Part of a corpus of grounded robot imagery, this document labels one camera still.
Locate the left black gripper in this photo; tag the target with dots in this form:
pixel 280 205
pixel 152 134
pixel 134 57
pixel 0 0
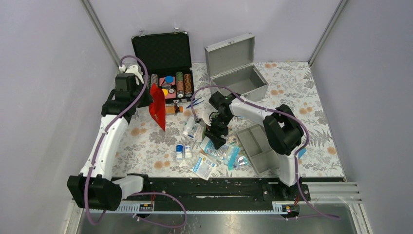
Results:
pixel 148 99

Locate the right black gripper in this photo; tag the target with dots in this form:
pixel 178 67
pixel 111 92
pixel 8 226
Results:
pixel 213 131

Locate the blue white wipes pack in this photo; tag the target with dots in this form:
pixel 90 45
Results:
pixel 226 153

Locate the red first aid pouch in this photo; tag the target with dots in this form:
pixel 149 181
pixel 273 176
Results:
pixel 157 109

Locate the blue plastic tweezers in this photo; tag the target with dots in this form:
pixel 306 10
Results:
pixel 196 102

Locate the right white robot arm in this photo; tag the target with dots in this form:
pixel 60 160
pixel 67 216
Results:
pixel 281 128

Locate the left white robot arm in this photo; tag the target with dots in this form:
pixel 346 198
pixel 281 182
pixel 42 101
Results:
pixel 94 188

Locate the amber medicine bottle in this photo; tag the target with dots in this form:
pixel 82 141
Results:
pixel 173 110

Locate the grey metal medicine box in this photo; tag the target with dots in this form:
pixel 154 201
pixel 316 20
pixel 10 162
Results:
pixel 230 64

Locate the clear bag with teal strip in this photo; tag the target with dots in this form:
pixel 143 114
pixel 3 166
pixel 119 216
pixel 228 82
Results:
pixel 237 162

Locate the white gauze sachet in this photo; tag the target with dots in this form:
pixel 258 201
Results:
pixel 203 167

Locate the small white pill bottle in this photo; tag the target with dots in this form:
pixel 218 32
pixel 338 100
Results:
pixel 188 151

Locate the white tube bottle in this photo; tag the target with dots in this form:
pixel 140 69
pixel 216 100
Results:
pixel 189 124

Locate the white blue pill bottle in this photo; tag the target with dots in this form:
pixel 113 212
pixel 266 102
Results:
pixel 179 152

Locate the black poker chip case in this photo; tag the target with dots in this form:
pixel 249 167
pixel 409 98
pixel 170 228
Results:
pixel 167 55

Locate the grey plastic divider tray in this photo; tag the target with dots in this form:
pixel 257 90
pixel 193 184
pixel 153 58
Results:
pixel 258 150

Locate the colourful block toy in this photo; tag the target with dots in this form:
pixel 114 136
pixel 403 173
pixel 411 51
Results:
pixel 301 153

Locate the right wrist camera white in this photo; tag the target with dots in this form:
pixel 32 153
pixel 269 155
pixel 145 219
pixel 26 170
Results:
pixel 205 116

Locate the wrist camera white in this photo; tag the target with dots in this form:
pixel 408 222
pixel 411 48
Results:
pixel 133 69
pixel 205 116

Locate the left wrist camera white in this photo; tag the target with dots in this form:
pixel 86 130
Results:
pixel 133 69

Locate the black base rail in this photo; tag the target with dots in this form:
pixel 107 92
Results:
pixel 219 194

